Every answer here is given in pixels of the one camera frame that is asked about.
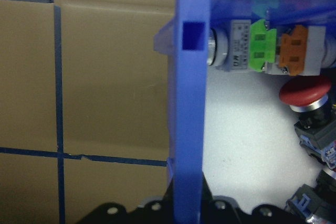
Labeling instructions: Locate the green and grey switch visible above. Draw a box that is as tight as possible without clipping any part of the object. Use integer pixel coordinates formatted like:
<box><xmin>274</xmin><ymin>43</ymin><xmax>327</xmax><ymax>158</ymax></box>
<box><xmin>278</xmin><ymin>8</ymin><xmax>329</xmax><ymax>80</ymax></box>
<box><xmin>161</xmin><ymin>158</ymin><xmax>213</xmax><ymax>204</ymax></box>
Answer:
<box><xmin>206</xmin><ymin>19</ymin><xmax>279</xmax><ymax>74</ymax></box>

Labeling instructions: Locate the orange and grey switch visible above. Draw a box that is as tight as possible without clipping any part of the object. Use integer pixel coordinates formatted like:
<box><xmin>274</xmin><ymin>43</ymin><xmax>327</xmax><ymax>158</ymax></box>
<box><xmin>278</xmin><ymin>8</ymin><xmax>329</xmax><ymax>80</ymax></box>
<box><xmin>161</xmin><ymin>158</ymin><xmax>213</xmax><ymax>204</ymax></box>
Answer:
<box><xmin>264</xmin><ymin>24</ymin><xmax>336</xmax><ymax>77</ymax></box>

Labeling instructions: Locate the red mushroom push button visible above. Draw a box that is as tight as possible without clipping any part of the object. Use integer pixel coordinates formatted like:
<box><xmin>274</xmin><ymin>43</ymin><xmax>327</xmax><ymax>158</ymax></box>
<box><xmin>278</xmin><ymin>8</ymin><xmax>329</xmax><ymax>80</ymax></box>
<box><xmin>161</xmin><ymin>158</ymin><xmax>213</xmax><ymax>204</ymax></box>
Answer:
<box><xmin>278</xmin><ymin>76</ymin><xmax>336</xmax><ymax>168</ymax></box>

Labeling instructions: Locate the blue plastic storage bin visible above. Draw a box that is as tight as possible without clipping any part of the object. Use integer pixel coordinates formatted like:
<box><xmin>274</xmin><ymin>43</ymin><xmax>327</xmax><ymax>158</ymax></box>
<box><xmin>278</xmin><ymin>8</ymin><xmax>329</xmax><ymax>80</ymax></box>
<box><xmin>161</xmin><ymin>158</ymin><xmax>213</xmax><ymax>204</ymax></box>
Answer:
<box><xmin>153</xmin><ymin>0</ymin><xmax>336</xmax><ymax>224</ymax></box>

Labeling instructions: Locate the black blue switch component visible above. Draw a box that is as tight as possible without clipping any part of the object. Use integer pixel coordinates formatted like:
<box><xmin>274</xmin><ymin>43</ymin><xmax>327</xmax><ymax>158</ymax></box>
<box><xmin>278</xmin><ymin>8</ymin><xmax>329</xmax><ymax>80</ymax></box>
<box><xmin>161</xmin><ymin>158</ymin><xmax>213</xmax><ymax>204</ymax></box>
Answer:
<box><xmin>286</xmin><ymin>168</ymin><xmax>336</xmax><ymax>224</ymax></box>

